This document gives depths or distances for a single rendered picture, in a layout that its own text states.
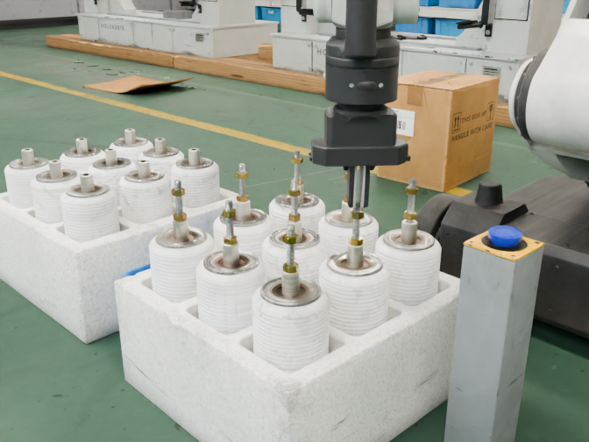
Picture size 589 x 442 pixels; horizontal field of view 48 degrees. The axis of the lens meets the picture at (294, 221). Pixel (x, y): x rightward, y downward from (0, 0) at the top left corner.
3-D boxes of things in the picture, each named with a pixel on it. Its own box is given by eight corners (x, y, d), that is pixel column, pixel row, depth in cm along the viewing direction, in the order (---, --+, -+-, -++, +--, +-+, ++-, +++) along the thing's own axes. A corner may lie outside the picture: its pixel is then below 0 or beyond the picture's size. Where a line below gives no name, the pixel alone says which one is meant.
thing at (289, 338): (315, 444, 83) (316, 317, 76) (244, 428, 85) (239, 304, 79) (335, 399, 91) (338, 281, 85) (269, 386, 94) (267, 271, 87)
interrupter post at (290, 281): (296, 300, 80) (297, 275, 79) (278, 297, 81) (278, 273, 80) (302, 291, 83) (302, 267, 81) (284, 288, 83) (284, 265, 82)
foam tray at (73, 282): (149, 228, 168) (143, 160, 162) (251, 275, 143) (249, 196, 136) (-4, 275, 142) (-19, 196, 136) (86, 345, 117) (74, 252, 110)
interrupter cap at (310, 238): (259, 244, 96) (259, 239, 96) (287, 227, 102) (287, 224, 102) (302, 255, 92) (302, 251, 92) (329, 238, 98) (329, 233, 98)
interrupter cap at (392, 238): (439, 237, 99) (439, 232, 99) (429, 256, 92) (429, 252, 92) (389, 230, 101) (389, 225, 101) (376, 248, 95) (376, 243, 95)
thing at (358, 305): (389, 366, 99) (396, 255, 92) (375, 403, 90) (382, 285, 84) (328, 354, 102) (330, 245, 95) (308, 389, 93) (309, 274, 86)
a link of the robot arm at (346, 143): (311, 171, 79) (312, 70, 75) (306, 150, 88) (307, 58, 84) (415, 169, 80) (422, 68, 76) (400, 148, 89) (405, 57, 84)
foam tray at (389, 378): (298, 301, 132) (298, 217, 125) (466, 386, 106) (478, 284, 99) (124, 380, 107) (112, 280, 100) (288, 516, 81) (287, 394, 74)
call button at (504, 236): (497, 237, 83) (499, 222, 82) (527, 246, 80) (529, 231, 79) (479, 245, 80) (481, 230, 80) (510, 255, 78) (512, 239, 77)
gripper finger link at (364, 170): (362, 210, 85) (363, 162, 82) (358, 201, 88) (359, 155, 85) (374, 209, 85) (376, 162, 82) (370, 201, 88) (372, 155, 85)
